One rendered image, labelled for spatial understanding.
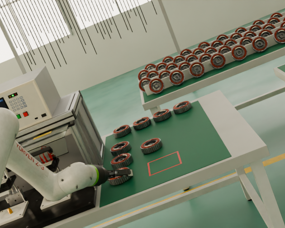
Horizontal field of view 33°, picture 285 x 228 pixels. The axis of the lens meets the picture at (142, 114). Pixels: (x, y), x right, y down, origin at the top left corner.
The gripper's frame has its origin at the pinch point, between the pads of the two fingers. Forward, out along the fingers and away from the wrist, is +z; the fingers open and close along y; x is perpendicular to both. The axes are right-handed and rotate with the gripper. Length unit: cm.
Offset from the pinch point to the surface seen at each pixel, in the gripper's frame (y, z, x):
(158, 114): -1, 63, 37
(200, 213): -3, 110, -26
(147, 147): 8.3, 19.4, 12.3
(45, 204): -34.2, -13.5, -7.1
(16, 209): -53, -12, -6
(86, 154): -16.0, 0.4, 13.4
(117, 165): -5.2, 10.3, 6.0
